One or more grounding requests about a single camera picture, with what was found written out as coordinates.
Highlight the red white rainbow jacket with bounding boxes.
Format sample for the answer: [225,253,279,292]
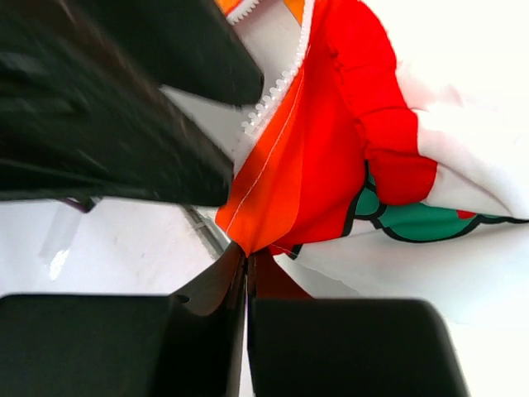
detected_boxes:
[214,0,529,332]

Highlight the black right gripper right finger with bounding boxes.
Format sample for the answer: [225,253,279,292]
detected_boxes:
[247,251,468,396]

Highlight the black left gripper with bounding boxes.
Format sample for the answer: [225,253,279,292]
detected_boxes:
[1,0,265,207]

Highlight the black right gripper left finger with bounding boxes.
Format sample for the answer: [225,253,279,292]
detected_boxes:
[1,244,245,396]

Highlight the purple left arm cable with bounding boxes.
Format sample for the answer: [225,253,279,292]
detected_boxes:
[57,196,98,214]

